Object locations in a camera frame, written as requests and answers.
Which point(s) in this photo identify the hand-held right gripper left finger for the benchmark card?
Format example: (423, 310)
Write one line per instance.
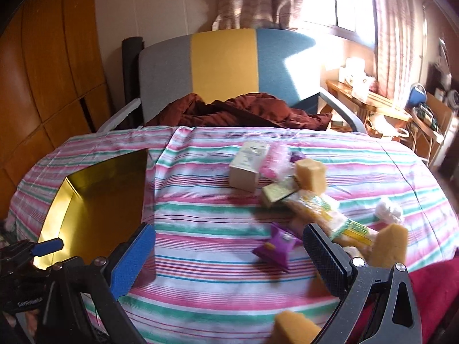
(132, 261)

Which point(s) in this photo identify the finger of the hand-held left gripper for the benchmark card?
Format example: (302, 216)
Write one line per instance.
(48, 246)

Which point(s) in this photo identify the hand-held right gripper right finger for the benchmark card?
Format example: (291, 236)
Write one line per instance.
(322, 258)

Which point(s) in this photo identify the cracker packet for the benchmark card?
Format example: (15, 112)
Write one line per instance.
(322, 215)

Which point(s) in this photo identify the purple snack packet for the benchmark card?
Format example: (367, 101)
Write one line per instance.
(276, 249)

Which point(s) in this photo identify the red box with gold lining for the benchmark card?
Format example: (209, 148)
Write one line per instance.
(100, 204)

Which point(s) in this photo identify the yellow sponge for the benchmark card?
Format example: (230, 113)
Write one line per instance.
(310, 175)
(389, 243)
(292, 328)

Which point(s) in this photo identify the green carton box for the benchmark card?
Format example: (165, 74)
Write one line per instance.
(276, 193)

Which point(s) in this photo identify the white plastic wrap ball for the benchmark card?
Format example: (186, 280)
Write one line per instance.
(389, 210)

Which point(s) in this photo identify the small purple packet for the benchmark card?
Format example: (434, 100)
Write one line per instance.
(297, 156)

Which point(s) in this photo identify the pink packet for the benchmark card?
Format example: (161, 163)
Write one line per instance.
(274, 161)

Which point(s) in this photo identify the beige carton box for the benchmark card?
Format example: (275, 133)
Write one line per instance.
(244, 177)

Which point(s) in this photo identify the red cloth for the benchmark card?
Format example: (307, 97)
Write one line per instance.
(437, 294)

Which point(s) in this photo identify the brown quilted jacket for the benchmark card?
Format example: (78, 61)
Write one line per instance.
(251, 111)

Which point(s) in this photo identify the wooden side table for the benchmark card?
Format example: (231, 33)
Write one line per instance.
(380, 102)

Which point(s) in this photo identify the white printed mug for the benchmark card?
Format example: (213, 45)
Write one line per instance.
(362, 84)

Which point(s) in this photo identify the wooden wardrobe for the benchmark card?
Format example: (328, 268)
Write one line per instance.
(46, 61)

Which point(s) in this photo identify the blue folding chair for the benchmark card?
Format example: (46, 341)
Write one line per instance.
(417, 95)

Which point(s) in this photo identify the white container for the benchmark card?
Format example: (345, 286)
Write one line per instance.
(349, 68)

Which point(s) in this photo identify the black chair back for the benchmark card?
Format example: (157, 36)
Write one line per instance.
(131, 64)

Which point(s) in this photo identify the small fan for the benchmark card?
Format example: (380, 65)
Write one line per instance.
(452, 98)

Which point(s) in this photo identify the grey yellow blue armchair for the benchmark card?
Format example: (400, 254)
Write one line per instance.
(222, 64)

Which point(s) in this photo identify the window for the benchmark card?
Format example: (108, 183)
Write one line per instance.
(344, 0)

